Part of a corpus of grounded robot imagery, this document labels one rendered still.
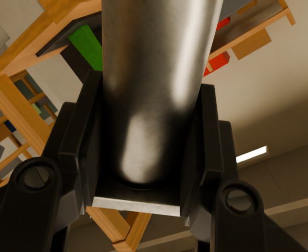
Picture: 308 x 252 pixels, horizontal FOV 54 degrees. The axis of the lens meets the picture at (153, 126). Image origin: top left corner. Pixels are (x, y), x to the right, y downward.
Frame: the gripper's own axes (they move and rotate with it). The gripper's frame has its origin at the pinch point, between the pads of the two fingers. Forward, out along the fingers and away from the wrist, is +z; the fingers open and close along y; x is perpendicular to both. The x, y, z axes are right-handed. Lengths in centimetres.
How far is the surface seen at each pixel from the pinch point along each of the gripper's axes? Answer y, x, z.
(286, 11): 189, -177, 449
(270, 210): 207, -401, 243
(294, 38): 238, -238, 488
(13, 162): -209, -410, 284
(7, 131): -231, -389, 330
